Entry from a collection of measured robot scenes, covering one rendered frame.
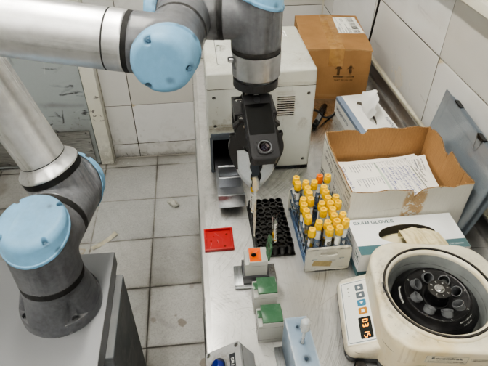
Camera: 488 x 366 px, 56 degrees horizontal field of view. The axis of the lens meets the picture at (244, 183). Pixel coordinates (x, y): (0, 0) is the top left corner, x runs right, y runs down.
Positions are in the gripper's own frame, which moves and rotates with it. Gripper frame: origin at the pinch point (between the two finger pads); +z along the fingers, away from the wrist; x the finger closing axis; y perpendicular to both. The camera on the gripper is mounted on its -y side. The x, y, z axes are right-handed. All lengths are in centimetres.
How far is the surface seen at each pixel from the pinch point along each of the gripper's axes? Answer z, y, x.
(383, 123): 21, 49, -45
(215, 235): 26.7, 13.4, 7.5
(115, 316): 27.1, -6.6, 28.7
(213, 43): -3, 55, 4
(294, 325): 16.9, -18.9, -4.7
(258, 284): 20.2, -6.9, -0.1
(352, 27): 9, 93, -47
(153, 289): 114, 68, 35
